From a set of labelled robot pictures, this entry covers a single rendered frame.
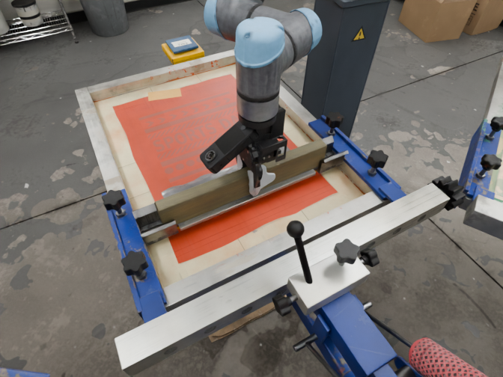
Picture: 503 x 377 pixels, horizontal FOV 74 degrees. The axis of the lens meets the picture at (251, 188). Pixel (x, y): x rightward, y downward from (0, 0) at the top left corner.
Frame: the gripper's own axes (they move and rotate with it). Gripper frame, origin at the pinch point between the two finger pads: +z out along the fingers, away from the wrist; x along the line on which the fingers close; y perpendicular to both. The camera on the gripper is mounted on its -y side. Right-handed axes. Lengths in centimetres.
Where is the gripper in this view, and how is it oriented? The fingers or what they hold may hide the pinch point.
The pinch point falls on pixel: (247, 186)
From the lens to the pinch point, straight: 75.3
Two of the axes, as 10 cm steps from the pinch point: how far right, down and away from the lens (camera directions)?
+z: -0.1, 6.5, 7.6
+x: -4.7, -6.7, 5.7
